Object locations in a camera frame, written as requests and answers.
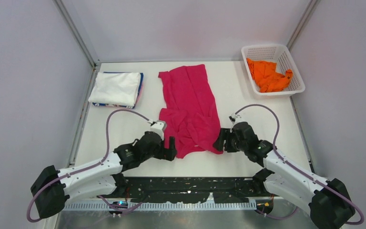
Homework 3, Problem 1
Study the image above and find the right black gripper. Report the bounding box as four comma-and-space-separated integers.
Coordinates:
213, 127, 248, 153

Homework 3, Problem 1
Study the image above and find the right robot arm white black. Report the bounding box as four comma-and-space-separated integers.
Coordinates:
213, 122, 356, 229

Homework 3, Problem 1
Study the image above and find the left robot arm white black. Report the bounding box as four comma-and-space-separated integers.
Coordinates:
30, 131, 177, 219

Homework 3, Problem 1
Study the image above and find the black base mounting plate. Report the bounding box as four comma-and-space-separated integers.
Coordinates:
103, 177, 276, 204

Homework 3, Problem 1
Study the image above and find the orange t shirt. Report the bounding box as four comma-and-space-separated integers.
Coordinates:
246, 58, 293, 93

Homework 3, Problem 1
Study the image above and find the white plastic basket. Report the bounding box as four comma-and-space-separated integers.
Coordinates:
241, 44, 305, 98

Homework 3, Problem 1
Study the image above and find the folded white t shirt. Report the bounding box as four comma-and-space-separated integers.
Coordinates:
88, 72, 142, 107

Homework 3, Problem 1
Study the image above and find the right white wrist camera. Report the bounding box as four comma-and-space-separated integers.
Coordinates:
229, 113, 243, 126

